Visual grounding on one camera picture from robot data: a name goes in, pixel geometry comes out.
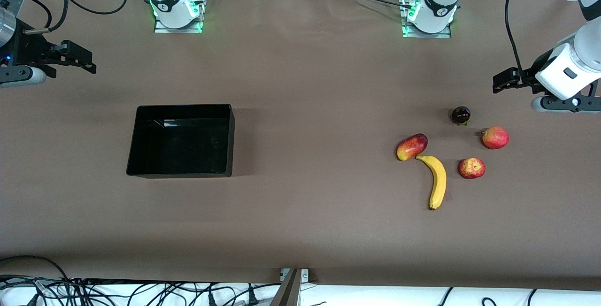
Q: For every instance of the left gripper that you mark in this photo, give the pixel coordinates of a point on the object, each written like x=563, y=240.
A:
x=527, y=79

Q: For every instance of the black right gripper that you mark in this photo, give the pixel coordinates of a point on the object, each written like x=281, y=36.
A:
x=29, y=49

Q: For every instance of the red apple with yellow streaks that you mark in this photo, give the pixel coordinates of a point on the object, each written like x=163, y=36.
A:
x=472, y=168

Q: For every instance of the yellow banana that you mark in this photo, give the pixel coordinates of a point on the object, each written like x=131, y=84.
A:
x=439, y=181

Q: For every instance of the black rectangular plastic box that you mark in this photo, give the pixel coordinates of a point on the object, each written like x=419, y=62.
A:
x=181, y=146

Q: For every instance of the plain red apple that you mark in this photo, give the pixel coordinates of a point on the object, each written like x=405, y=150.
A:
x=496, y=138

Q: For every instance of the dark purple plum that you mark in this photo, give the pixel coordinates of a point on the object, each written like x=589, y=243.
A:
x=461, y=114

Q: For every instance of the red yellow mango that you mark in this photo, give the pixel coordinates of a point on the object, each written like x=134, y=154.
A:
x=412, y=147

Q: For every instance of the brown table cover sheet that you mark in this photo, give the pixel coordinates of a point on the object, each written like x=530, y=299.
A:
x=300, y=231

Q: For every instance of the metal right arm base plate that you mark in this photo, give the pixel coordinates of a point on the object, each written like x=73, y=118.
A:
x=188, y=29

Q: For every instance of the silver metal bracket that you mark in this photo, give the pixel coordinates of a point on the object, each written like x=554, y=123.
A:
x=305, y=275

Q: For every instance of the grey aluminium post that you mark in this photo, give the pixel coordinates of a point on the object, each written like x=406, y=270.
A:
x=287, y=292

